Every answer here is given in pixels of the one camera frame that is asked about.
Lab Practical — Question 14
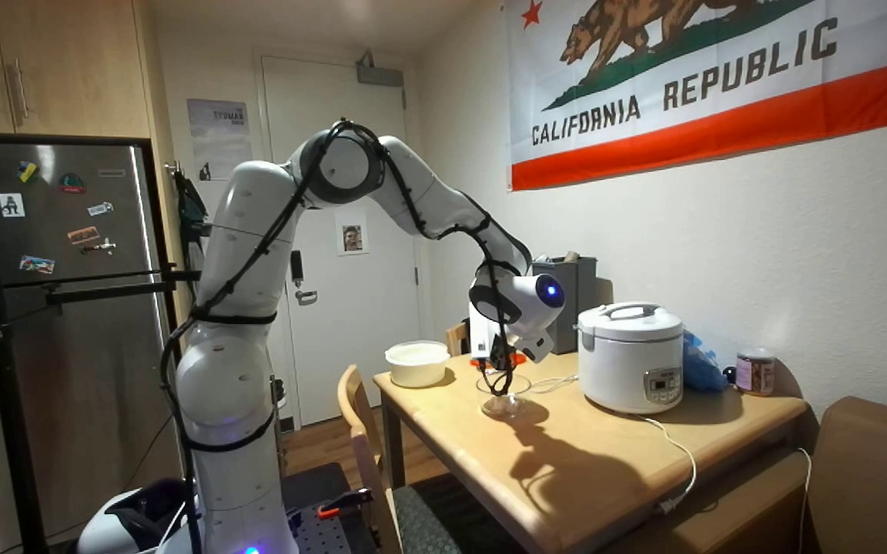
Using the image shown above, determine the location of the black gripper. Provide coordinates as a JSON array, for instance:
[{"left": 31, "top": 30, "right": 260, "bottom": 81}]
[{"left": 483, "top": 330, "right": 521, "bottom": 379}]

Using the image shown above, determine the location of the white paper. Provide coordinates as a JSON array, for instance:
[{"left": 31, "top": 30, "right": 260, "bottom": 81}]
[{"left": 483, "top": 394, "right": 521, "bottom": 421}]

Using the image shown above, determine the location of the clear glass bowl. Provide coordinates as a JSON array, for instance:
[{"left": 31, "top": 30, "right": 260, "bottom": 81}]
[{"left": 473, "top": 368, "right": 551, "bottom": 426}]

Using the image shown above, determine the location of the white plastic bowl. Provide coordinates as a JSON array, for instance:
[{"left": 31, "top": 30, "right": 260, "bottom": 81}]
[{"left": 381, "top": 338, "right": 452, "bottom": 390}]

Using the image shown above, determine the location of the wooden chair behind table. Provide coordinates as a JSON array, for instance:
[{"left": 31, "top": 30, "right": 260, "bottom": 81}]
[{"left": 440, "top": 320, "right": 473, "bottom": 361}]

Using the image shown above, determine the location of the white rice cooker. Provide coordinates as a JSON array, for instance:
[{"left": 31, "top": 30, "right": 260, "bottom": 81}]
[{"left": 576, "top": 297, "right": 691, "bottom": 418}]

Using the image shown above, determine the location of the white door with closer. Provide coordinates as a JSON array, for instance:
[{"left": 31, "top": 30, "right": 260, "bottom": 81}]
[{"left": 255, "top": 54, "right": 433, "bottom": 432}]

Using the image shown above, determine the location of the dark patterned seat cushion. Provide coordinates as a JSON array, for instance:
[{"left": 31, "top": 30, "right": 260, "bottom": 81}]
[{"left": 391, "top": 478, "right": 488, "bottom": 554}]

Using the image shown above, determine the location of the small picture on door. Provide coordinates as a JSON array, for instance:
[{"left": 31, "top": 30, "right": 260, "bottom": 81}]
[{"left": 337, "top": 220, "right": 370, "bottom": 257}]

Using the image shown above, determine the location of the blue plastic bag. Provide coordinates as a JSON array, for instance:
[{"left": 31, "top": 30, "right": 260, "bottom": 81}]
[{"left": 681, "top": 330, "right": 732, "bottom": 396}]

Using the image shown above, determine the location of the black door lock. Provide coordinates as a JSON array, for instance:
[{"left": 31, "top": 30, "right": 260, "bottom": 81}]
[{"left": 288, "top": 249, "right": 319, "bottom": 308}]

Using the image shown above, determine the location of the small cylindrical can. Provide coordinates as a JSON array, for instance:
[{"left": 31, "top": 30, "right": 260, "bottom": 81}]
[{"left": 732, "top": 348, "right": 782, "bottom": 401}]

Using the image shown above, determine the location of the grey door closer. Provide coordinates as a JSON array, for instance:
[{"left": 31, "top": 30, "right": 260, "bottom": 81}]
[{"left": 353, "top": 49, "right": 406, "bottom": 91}]

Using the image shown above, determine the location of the California Republic flag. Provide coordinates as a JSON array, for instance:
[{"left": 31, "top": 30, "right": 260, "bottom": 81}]
[{"left": 508, "top": 0, "right": 887, "bottom": 194}]

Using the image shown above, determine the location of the dark hanging garment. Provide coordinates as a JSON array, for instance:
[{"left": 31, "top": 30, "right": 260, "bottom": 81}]
[{"left": 169, "top": 163, "right": 213, "bottom": 253}]

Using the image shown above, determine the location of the white black rounded object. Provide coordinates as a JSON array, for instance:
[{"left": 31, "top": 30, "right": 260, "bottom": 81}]
[{"left": 76, "top": 474, "right": 200, "bottom": 554}]

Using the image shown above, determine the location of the stainless steel refrigerator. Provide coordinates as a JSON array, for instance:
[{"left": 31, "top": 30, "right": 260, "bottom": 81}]
[{"left": 0, "top": 131, "right": 185, "bottom": 554}]

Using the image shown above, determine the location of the brown rectangular fridge magnet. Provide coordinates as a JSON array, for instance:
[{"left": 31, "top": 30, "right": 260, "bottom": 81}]
[{"left": 65, "top": 220, "right": 106, "bottom": 256}]

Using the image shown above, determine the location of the blue oval fridge magnet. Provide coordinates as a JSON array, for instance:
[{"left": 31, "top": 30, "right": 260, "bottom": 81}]
[{"left": 14, "top": 253, "right": 58, "bottom": 279}]

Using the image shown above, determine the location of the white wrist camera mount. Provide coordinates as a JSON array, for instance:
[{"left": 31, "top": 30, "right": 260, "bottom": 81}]
[{"left": 466, "top": 302, "right": 515, "bottom": 361}]

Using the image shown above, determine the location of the white power cable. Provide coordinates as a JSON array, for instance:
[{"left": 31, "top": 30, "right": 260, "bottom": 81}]
[{"left": 523, "top": 373, "right": 703, "bottom": 516}]

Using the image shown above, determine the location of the orange handled clamp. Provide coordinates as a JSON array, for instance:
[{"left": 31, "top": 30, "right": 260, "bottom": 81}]
[{"left": 312, "top": 482, "right": 379, "bottom": 524}]

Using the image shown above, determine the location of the paper notice on wall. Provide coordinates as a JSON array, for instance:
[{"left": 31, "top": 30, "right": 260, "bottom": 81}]
[{"left": 185, "top": 96, "right": 260, "bottom": 190}]

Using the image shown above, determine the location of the wooden wall cabinet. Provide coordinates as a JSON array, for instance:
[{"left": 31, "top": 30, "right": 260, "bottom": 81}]
[{"left": 0, "top": 0, "right": 154, "bottom": 141}]

